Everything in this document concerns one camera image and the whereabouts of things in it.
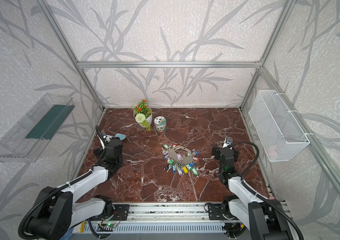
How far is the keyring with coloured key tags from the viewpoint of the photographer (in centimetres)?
90

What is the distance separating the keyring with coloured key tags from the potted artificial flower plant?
0.62ft

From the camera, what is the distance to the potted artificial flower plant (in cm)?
96
